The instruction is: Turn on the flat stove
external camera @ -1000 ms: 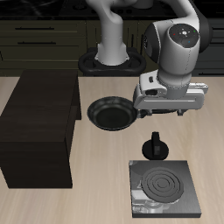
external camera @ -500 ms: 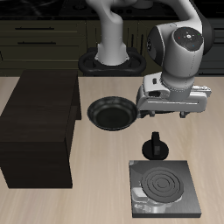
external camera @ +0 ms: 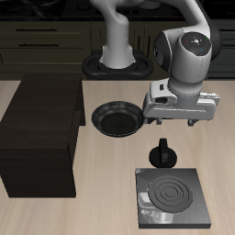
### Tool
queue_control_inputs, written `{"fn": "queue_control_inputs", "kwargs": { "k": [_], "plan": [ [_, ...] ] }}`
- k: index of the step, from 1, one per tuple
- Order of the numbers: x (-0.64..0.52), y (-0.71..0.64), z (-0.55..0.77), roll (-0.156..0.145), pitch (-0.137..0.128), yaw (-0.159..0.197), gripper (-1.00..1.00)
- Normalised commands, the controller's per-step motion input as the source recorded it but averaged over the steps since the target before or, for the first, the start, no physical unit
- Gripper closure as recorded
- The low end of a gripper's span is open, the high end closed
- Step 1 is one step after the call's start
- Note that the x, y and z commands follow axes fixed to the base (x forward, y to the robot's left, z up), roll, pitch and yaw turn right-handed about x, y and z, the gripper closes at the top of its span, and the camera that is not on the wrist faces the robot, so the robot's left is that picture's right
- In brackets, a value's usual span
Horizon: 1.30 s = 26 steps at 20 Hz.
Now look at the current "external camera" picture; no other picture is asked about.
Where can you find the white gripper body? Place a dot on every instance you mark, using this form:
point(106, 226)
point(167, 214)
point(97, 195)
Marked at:
point(180, 110)

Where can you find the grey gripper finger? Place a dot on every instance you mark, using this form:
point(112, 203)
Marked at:
point(192, 122)
point(158, 121)

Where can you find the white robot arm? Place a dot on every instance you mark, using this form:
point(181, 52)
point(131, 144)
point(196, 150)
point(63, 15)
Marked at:
point(189, 58)

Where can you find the round black stove knob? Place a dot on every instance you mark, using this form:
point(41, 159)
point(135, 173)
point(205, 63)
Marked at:
point(163, 156)

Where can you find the dark grey stove plate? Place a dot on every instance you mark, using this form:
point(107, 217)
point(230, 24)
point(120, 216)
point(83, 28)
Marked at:
point(173, 198)

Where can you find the black frying pan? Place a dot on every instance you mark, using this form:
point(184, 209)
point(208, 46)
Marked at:
point(117, 120)

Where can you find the dark wooden cabinet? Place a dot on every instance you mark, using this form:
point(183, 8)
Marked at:
point(39, 134)

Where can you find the dark kitchen cupboards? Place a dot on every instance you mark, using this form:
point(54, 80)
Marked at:
point(46, 46)

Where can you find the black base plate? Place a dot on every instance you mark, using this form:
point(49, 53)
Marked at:
point(91, 67)

